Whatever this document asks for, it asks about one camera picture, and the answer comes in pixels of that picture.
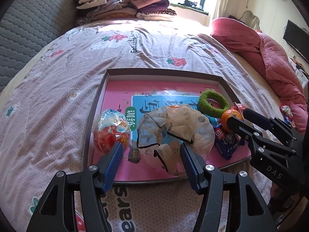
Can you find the grey quilted headboard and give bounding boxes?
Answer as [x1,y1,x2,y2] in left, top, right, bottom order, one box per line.
[1,0,76,89]

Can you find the green fuzzy ring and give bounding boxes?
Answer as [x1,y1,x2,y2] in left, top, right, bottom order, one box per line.
[197,89,231,119]

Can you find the pink quilted blanket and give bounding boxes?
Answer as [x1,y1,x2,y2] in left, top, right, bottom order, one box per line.
[256,31,307,134]

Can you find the beige sheer hair scrunchie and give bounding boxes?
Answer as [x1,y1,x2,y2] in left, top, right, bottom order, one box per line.
[136,104,215,176]

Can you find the red blue snack bag left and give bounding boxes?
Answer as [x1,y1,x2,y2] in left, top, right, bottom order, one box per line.
[92,108,131,154]

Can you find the pink strawberry print bedsheet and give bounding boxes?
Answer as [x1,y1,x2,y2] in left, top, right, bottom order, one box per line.
[1,20,282,231]

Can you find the black flat television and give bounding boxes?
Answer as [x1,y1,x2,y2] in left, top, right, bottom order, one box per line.
[283,20,309,62]

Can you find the white drawer cabinet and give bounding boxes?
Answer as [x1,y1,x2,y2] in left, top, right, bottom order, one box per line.
[289,58,308,90]

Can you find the dark blue biscuit packet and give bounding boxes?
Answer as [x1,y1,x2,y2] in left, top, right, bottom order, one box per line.
[214,124,245,160]

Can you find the small toy figure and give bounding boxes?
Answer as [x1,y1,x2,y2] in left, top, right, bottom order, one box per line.
[280,105,295,127]

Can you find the red pillow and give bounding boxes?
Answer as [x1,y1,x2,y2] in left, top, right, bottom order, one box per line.
[211,17,262,62]

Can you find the shallow brown cardboard tray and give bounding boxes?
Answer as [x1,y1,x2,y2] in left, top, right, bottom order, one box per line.
[82,68,251,185]

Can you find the pile of folded clothes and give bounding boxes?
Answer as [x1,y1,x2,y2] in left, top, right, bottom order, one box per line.
[74,0,177,24]

